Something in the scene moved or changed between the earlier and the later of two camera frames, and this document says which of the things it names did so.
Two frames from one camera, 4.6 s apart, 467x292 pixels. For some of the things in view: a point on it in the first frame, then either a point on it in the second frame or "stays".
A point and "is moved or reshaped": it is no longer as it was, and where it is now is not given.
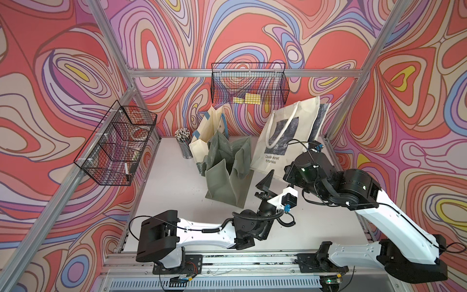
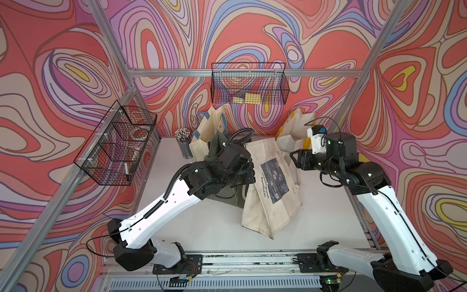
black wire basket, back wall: x=252 y=83 stays
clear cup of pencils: x=184 y=138 stays
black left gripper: x=262 y=196 to x=250 y=174
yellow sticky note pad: x=252 y=98 stays
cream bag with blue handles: x=213 y=120 stays
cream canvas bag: x=286 y=131 is moved or reshaped
